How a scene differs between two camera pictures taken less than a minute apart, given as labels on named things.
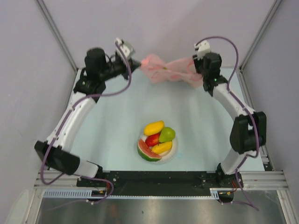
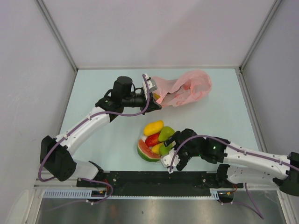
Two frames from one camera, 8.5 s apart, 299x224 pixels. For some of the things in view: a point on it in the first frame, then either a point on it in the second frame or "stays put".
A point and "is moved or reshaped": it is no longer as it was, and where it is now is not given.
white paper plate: [168, 156] is moved or reshaped
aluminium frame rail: [43, 6] stays put
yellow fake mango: [153, 128] stays put
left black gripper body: [115, 68] → [143, 108]
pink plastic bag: [182, 70] → [191, 87]
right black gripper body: [198, 65] → [184, 155]
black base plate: [163, 183] stays put
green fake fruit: [167, 134] stays put
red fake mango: [153, 139] stays put
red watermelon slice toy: [145, 153] stays put
